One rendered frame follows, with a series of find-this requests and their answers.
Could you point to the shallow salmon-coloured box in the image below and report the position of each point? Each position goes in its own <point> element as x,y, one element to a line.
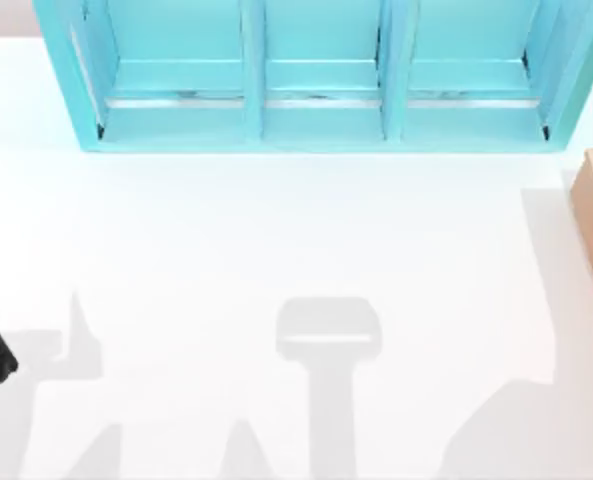
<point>592,210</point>

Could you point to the light blue rack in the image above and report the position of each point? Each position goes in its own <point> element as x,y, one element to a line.
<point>321,125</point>

